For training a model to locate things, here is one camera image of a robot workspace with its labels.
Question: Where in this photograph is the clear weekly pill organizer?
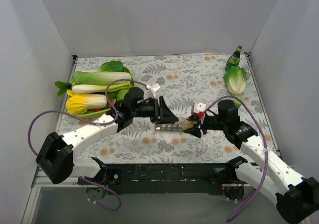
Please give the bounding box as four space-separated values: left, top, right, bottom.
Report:
155 123 189 132

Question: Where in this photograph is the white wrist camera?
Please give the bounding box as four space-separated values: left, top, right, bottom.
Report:
191 103 206 119
146 83 161 99

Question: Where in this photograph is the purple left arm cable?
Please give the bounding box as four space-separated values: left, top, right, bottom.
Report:
27 79 150 212

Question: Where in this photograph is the clear pill bottle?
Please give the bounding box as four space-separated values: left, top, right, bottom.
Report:
178 117 196 130

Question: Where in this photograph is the toy white celery stalk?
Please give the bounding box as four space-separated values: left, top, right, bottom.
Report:
55 81 134 98

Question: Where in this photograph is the toy yellow napa cabbage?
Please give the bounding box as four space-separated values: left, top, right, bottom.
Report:
65 90 108 115

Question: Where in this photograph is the toy lettuce head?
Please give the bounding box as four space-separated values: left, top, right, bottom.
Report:
223 66 247 95

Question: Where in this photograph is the toy round green cabbage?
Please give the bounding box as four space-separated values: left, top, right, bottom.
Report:
116 89 129 101

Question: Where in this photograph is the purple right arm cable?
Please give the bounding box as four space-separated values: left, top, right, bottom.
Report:
199 96 269 224

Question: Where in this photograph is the toy green napa cabbage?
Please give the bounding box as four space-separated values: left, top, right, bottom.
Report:
72 71 132 86

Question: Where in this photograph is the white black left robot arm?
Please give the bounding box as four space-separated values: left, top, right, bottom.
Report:
36 87 178 184

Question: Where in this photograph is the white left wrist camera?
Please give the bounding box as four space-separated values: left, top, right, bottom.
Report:
146 83 161 99

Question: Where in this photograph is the green glass bottle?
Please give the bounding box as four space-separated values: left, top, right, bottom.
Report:
225 45 242 71

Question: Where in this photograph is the floral table mat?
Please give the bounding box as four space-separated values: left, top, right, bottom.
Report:
78 54 279 163

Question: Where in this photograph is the toy red pepper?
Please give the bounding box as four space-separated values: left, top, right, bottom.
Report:
90 108 105 112

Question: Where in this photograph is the green plastic tray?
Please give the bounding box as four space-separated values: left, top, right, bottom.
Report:
66 66 140 119

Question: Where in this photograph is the toy bok choy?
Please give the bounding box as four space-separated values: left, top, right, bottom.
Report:
88 61 124 72

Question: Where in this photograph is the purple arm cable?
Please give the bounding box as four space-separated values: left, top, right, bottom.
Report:
199 96 269 224
27 79 150 212

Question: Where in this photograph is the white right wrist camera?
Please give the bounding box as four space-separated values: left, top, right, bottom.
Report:
191 103 206 119

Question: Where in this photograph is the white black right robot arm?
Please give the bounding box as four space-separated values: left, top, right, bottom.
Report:
184 96 319 224

